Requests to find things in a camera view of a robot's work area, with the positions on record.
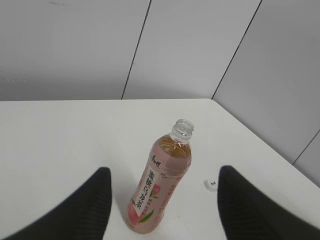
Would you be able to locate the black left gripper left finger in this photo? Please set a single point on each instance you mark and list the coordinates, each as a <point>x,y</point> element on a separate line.
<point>84,215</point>

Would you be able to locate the white bottle cap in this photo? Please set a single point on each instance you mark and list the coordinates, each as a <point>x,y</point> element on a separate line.
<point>211,185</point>

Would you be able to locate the pink label tea bottle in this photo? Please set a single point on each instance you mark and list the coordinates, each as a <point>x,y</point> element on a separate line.
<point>169,160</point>

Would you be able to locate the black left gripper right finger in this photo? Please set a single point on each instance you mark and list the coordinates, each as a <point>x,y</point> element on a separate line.
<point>246,213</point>

